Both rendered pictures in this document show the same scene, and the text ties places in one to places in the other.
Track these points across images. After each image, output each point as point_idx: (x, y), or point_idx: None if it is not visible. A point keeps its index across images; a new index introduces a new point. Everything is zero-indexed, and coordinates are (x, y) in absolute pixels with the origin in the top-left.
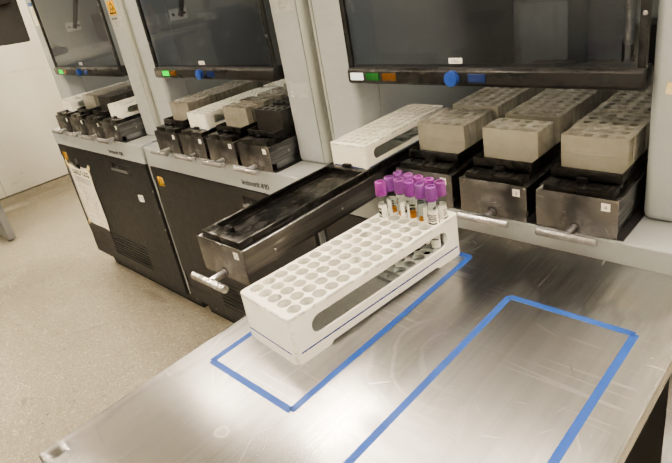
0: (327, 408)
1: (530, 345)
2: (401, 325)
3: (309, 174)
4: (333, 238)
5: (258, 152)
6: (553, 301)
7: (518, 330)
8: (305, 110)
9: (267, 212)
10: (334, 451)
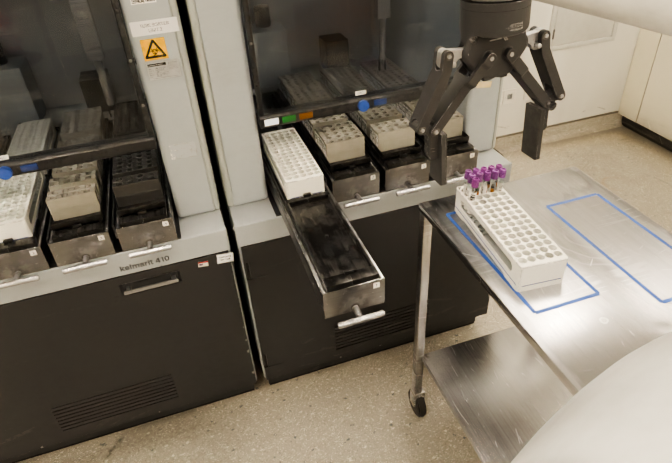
0: (602, 282)
1: (588, 216)
2: None
3: (292, 213)
4: (483, 221)
5: (155, 227)
6: (559, 198)
7: (575, 214)
8: (191, 168)
9: (325, 251)
10: (633, 287)
